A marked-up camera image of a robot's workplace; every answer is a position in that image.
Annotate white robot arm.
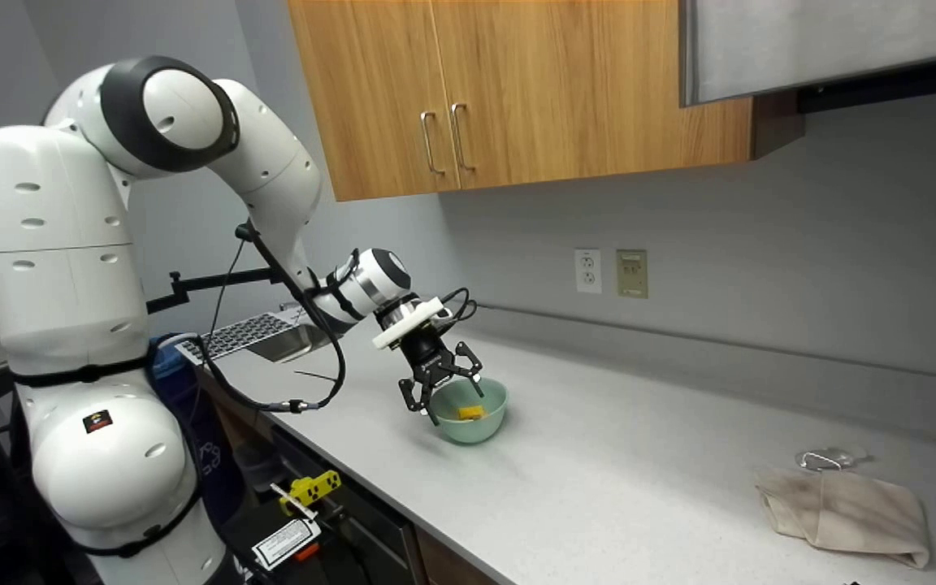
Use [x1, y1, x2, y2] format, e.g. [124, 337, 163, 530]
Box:
[0, 55, 481, 585]

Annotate blue water jug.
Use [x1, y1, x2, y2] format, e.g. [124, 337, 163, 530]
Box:
[149, 334, 244, 527]

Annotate white wall power outlet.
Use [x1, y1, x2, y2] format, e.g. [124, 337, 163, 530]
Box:
[575, 251, 603, 297]

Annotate mint green bowl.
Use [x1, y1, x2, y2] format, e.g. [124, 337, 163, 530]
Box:
[431, 378, 507, 447]

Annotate silver cabinet door handle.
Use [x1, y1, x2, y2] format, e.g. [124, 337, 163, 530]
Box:
[417, 112, 449, 180]

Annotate yellow food pieces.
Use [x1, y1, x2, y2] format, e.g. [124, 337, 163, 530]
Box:
[456, 406, 487, 420]

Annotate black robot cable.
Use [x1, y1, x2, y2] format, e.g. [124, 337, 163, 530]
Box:
[180, 221, 350, 416]

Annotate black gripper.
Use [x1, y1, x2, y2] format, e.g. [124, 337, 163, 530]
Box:
[396, 330, 484, 425]

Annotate beige wall switch plate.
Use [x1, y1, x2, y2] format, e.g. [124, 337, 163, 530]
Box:
[617, 251, 646, 300]

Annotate crumpled beige cloth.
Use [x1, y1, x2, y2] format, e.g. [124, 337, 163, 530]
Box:
[758, 473, 933, 570]

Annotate steel range hood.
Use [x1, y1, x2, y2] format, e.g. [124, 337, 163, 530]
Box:
[679, 0, 936, 112]

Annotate wooden upper cabinet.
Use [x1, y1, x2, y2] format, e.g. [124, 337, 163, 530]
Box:
[287, 0, 805, 203]

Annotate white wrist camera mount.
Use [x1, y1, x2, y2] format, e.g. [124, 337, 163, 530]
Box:
[373, 300, 451, 348]

